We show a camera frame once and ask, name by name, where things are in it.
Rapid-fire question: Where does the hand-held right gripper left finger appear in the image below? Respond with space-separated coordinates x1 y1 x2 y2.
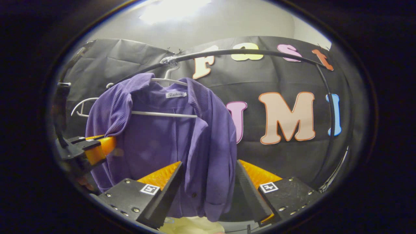
97 161 184 228

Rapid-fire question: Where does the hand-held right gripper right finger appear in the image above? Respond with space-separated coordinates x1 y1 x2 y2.
236 159 321 225

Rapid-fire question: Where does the cream laundry hamper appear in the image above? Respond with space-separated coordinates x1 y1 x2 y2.
159 216 225 234

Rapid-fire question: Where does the purple ribbed shirt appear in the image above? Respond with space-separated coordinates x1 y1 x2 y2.
85 73 238 223

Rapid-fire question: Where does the white plastic hanger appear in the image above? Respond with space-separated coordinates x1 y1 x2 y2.
71 83 114 118
130 58 199 118

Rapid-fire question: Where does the black clothes rack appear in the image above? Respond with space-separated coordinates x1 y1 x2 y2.
54 48 337 193

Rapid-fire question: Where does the black backdrop cloth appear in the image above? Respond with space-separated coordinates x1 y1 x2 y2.
61 36 371 197

